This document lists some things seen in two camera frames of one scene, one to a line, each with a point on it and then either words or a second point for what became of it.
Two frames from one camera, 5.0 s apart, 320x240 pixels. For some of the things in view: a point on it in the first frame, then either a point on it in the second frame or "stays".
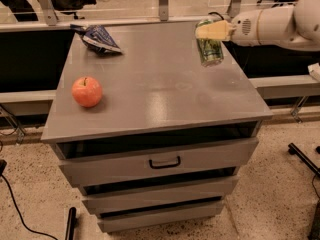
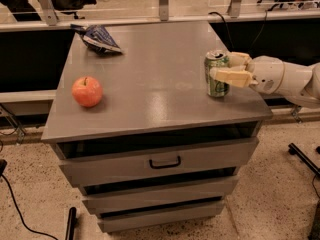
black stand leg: x=72 y=223 stays
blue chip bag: x=97 y=38 stays
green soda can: x=211 y=51 -> x=216 y=58
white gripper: x=244 y=29 -> x=267 y=73
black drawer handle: x=165 y=165 stays
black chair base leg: x=293 y=149 stays
